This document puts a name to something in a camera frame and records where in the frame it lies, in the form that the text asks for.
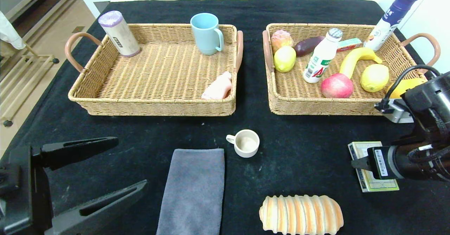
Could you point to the red apple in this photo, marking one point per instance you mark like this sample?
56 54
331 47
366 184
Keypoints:
336 86

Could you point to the grey metal shelf frame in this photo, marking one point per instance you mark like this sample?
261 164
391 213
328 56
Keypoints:
24 1

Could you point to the wicker basket holding food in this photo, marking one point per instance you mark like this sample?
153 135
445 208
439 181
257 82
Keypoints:
288 94

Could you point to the grey folded towel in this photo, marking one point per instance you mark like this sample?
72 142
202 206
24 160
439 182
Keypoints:
193 192

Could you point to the light blue mug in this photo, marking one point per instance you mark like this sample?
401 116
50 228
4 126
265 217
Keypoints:
205 34

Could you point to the black table cloth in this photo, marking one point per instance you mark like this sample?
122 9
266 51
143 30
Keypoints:
299 164

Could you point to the wicker basket holding household items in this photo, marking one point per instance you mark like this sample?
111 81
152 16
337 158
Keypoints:
158 69

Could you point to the orange pink peach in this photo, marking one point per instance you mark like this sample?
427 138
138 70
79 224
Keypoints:
281 39

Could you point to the brass floor socket plate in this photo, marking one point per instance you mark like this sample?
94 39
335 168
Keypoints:
78 29

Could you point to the striped bread loaf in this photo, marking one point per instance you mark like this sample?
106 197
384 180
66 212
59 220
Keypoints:
300 215

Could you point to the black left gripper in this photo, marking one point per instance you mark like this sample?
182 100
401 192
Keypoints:
21 173

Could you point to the white bottle purple cap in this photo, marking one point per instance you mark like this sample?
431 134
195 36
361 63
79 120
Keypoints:
390 20

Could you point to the cream playing card box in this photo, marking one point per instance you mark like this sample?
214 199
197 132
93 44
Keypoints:
379 185

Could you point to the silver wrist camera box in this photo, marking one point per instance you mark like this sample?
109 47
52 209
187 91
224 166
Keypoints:
399 112

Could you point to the cream folding rack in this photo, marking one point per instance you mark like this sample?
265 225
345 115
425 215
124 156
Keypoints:
38 56

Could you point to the yellow lemon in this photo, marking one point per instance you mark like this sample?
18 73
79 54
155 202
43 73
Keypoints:
374 78
284 59

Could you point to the orange yellow mango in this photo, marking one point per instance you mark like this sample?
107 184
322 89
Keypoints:
402 87

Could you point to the white milk bottle green label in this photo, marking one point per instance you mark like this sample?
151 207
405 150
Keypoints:
321 57

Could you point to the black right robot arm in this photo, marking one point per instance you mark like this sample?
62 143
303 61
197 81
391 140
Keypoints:
432 105

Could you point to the small cream espresso cup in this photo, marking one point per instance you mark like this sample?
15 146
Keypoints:
246 145

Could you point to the dark purple eggplant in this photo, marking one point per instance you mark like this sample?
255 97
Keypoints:
307 45

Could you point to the cream canister purple lid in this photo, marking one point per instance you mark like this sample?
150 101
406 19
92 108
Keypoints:
119 34

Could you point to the white hanging cloth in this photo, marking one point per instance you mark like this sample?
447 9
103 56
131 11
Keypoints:
8 34

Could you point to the yellow banana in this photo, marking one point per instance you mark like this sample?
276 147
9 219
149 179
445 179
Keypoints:
351 61

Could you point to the red green snack pack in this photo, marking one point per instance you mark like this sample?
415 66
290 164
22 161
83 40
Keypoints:
349 45

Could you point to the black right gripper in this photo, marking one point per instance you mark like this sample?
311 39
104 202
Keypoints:
379 163

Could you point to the pale pink object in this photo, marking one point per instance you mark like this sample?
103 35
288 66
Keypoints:
218 87

